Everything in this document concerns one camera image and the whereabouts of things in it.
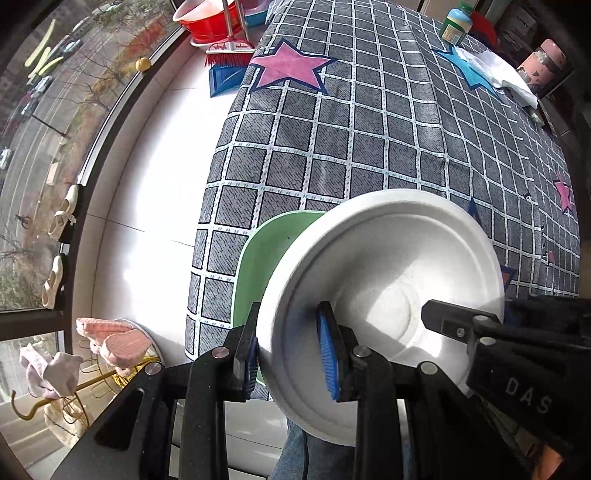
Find blue dustpan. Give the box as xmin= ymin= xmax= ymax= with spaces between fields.
xmin=208 ymin=64 xmax=250 ymax=99

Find person's blue jeans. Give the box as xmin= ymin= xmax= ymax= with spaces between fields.
xmin=270 ymin=415 xmax=416 ymax=480

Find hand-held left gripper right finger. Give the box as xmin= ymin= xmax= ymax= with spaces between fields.
xmin=316 ymin=301 xmax=504 ymax=480

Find white pink sock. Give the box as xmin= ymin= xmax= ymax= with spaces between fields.
xmin=19 ymin=344 xmax=84 ymax=400

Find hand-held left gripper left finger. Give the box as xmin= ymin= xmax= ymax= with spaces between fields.
xmin=95 ymin=302 xmax=262 ymax=480

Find blue plastic tub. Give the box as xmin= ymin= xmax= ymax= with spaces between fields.
xmin=240 ymin=0 xmax=273 ymax=27

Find pink slipper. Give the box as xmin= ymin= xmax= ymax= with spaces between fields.
xmin=99 ymin=330 xmax=151 ymax=374
xmin=75 ymin=318 xmax=132 ymax=340

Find beige cloth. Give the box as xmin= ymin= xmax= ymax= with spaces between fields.
xmin=44 ymin=397 xmax=88 ymax=448

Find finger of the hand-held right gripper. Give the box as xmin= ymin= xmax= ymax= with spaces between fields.
xmin=421 ymin=299 xmax=509 ymax=352
xmin=504 ymin=295 xmax=591 ymax=330

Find green square plate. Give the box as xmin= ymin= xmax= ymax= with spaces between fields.
xmin=231 ymin=210 xmax=326 ymax=386

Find pink patterned tumbler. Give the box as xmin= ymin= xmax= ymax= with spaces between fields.
xmin=517 ymin=39 xmax=568 ymax=95

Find grey checked star tablecloth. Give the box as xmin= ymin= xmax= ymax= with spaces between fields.
xmin=185 ymin=0 xmax=581 ymax=402

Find white round bowl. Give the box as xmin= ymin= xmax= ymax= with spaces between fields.
xmin=256 ymin=188 xmax=506 ymax=448

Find red bristle broom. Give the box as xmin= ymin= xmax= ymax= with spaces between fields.
xmin=204 ymin=0 xmax=256 ymax=68

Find white cloth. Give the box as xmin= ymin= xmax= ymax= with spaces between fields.
xmin=457 ymin=46 xmax=539 ymax=109

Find white window handle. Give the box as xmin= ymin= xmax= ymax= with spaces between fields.
xmin=48 ymin=185 xmax=80 ymax=241
xmin=41 ymin=255 xmax=65 ymax=308

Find red plastic container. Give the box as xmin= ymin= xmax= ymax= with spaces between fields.
xmin=471 ymin=11 xmax=498 ymax=44

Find yellow wire hanger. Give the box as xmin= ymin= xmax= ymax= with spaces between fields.
xmin=10 ymin=355 xmax=160 ymax=421

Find red plastic basin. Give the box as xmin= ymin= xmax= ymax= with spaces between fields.
xmin=173 ymin=0 xmax=245 ymax=42

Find green bottle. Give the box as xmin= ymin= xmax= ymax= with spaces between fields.
xmin=438 ymin=6 xmax=474 ymax=46

